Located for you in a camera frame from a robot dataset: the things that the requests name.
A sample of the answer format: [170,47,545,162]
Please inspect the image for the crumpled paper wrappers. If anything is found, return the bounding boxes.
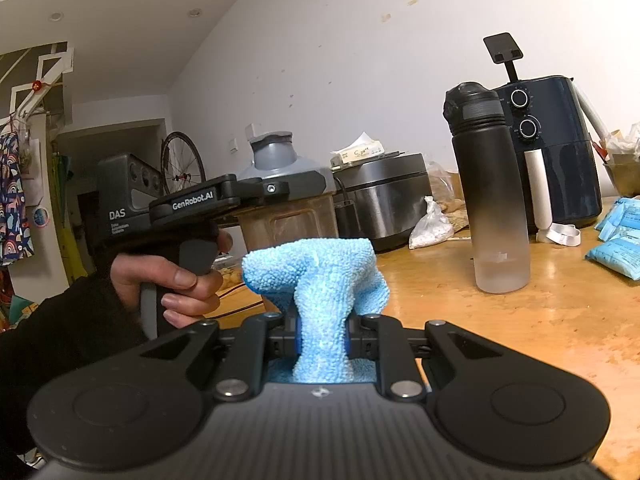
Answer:
[597,125,640,166]

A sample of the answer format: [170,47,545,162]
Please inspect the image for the white tube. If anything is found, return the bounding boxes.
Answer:
[574,82,608,141]

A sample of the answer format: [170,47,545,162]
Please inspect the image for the yellow green hanging cloth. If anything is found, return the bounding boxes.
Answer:
[50,142,88,281]

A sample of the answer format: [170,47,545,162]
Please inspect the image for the black gradient water bottle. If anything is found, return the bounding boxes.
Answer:
[442,81,532,295]

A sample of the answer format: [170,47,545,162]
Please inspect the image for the white strap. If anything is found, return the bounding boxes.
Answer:
[537,222,582,247]

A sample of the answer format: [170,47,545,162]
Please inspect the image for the blue packet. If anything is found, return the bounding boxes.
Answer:
[620,200,640,241]
[585,237,640,281]
[595,199,632,243]

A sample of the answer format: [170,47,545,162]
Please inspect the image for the olive bowl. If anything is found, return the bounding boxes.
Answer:
[602,160,640,198]

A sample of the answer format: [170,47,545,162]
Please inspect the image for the person's left forearm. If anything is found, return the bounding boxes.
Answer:
[0,272,151,461]

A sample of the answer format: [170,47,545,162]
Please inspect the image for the black phone stand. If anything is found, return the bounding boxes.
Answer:
[482,32,525,83]

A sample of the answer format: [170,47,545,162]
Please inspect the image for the tissue box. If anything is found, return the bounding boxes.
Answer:
[330,131,385,165]

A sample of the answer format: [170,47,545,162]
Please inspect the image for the white stair railing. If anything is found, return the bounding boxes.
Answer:
[0,42,76,126]

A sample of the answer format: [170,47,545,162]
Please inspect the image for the bicycle wheel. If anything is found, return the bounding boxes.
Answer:
[160,131,207,196]

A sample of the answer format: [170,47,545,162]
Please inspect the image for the white plastic bag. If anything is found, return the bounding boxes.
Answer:
[408,196,455,250]

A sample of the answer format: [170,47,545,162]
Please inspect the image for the colourful printed bag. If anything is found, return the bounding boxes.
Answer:
[0,285,41,331]

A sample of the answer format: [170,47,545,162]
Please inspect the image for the dark blue air fryer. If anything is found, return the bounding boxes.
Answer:
[492,76,604,235]

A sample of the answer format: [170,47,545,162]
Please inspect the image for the blue microfiber cloth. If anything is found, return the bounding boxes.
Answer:
[241,237,391,385]

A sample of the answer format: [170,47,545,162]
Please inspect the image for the silver rice cooker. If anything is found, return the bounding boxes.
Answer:
[330,152,433,253]

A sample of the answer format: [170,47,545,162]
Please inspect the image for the colourful printed hanging cloth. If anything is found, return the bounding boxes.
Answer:
[0,132,35,266]

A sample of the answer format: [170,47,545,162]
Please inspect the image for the crumpled clear plastic bag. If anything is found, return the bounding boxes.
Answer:
[427,161,468,221]

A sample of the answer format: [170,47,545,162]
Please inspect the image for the clear shaker bottle grey lid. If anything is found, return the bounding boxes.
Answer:
[234,131,341,261]

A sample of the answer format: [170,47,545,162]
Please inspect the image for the black power adapter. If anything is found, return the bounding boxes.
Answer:
[334,200,362,243]

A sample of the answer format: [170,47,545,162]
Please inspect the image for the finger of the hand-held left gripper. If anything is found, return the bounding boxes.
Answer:
[149,170,337,231]

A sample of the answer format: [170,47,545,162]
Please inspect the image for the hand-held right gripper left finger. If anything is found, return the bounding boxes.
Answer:
[141,312,302,402]

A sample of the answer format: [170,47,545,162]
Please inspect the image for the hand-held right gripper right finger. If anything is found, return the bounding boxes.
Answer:
[345,312,499,402]

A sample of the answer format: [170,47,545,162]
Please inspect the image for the person's left hand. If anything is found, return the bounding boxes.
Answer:
[110,254,224,331]

